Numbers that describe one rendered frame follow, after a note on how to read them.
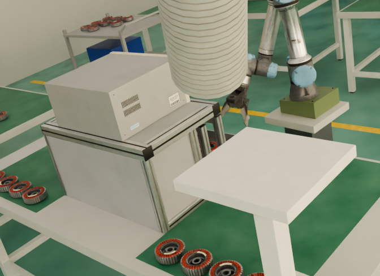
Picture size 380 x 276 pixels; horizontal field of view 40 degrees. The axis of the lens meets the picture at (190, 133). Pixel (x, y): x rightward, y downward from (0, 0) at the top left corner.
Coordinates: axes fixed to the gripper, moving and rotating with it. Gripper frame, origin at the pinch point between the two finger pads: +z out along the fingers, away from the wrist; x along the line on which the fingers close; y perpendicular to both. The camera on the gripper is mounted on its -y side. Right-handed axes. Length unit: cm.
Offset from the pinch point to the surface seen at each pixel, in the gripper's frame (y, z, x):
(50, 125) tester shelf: -63, 15, 58
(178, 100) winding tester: -49.0, -6.6, 5.5
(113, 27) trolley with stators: 171, -60, 208
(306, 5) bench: 242, -113, 48
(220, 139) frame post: -36.7, 6.0, -11.1
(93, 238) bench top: -69, 54, 21
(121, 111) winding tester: -78, 1, 13
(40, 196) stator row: -52, 50, 66
